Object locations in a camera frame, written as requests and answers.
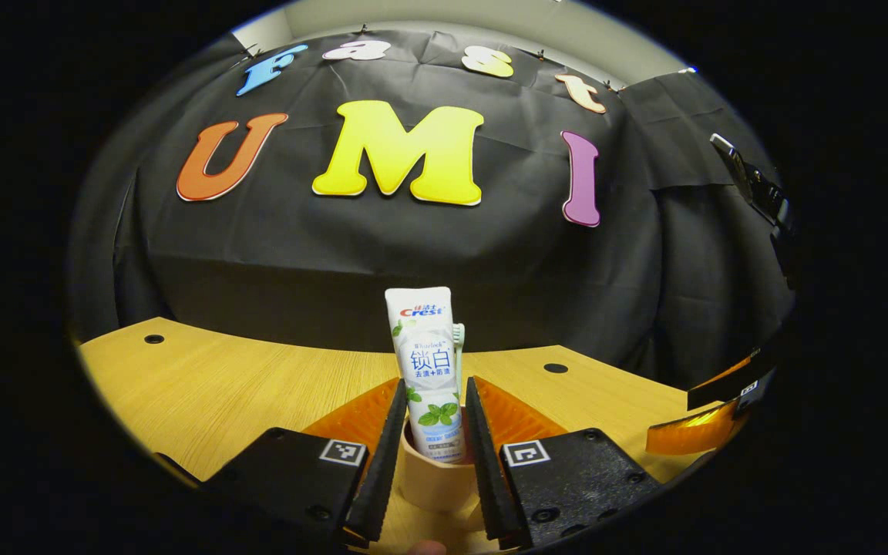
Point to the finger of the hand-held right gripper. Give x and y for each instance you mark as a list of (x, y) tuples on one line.
[(748, 397), (710, 395)]

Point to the white toothpaste tube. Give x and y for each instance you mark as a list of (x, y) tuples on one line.
[(425, 362)]

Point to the wooden desktop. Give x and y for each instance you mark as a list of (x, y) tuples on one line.
[(220, 393)]

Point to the pale green toothbrush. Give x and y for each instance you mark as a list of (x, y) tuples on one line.
[(459, 339)]

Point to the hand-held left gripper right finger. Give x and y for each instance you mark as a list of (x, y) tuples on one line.
[(485, 470)]

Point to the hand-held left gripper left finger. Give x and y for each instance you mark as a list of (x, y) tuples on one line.
[(378, 470)]

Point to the black backdrop cloth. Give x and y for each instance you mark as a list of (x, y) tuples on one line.
[(297, 247)]

